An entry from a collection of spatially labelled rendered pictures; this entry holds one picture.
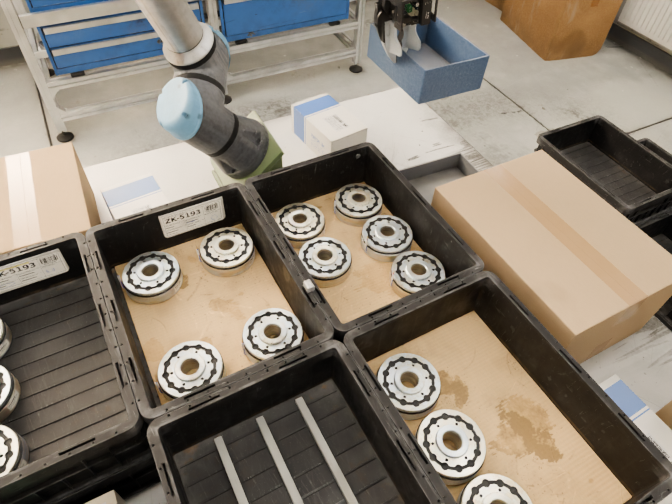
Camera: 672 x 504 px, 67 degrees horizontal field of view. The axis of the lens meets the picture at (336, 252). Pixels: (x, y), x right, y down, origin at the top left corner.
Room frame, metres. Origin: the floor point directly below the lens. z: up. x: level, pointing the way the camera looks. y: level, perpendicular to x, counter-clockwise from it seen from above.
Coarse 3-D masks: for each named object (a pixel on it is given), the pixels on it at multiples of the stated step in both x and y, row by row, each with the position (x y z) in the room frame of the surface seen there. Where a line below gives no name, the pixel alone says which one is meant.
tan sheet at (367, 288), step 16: (336, 192) 0.85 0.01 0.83; (320, 208) 0.79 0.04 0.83; (384, 208) 0.80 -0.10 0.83; (336, 224) 0.75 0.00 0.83; (352, 240) 0.70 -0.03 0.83; (352, 256) 0.66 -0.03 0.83; (368, 256) 0.66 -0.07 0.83; (352, 272) 0.62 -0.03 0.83; (368, 272) 0.62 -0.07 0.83; (384, 272) 0.62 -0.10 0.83; (320, 288) 0.58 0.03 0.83; (336, 288) 0.58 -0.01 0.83; (352, 288) 0.58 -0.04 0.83; (368, 288) 0.58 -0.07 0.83; (384, 288) 0.59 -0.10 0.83; (336, 304) 0.54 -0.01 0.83; (352, 304) 0.54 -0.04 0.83; (368, 304) 0.55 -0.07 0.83; (384, 304) 0.55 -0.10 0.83
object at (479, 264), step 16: (368, 144) 0.90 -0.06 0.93; (320, 160) 0.83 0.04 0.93; (384, 160) 0.85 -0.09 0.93; (256, 176) 0.77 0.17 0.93; (272, 176) 0.77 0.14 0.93; (400, 176) 0.80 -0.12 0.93; (256, 192) 0.72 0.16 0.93; (416, 192) 0.75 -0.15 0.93; (432, 208) 0.71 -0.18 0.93; (272, 224) 0.64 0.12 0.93; (448, 224) 0.67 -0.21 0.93; (304, 272) 0.53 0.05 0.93; (464, 272) 0.55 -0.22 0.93; (432, 288) 0.52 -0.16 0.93; (320, 304) 0.47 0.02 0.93; (400, 304) 0.48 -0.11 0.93; (336, 320) 0.44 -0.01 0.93; (352, 320) 0.44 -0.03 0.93; (368, 320) 0.44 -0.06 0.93; (336, 336) 0.42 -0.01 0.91
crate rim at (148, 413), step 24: (216, 192) 0.72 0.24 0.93; (240, 192) 0.72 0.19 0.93; (144, 216) 0.64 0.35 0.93; (96, 264) 0.52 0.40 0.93; (288, 264) 0.55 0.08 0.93; (120, 336) 0.39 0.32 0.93; (264, 360) 0.36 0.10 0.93; (216, 384) 0.32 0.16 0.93; (144, 408) 0.28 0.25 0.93; (168, 408) 0.28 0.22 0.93
